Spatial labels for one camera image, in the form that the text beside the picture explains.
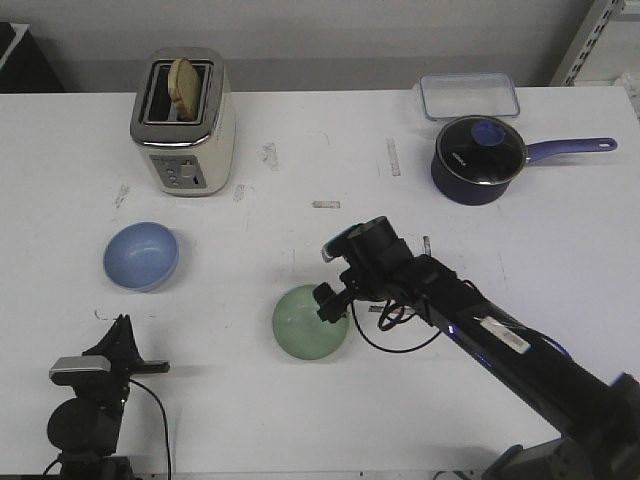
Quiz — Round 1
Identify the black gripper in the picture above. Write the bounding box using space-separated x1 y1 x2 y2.
82 314 170 400
312 216 414 323

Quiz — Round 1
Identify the green bowl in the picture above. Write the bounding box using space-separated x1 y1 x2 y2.
272 284 349 361

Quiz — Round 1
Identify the blue bowl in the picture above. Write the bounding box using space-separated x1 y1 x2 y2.
102 222 179 292

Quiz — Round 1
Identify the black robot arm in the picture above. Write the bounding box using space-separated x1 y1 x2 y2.
47 314 170 479
313 216 639 479

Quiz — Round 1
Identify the dark blue saucepan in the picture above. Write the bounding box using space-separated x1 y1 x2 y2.
431 115 618 206

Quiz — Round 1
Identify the glass pot lid blue knob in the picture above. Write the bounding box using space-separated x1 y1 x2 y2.
436 115 526 185

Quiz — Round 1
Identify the clear plastic food container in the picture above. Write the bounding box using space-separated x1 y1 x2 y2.
417 72 521 121

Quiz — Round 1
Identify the cream and chrome toaster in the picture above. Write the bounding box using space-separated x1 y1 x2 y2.
130 47 236 197

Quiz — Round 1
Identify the slice of toast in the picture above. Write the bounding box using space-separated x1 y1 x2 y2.
167 58 200 121

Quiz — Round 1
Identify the white slotted shelf upright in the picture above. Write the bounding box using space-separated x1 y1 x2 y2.
549 1 639 87

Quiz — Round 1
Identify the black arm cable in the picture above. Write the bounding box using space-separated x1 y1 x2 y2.
349 294 444 354
128 378 174 476

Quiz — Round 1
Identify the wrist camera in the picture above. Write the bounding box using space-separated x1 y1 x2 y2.
49 355 111 386
321 223 364 264

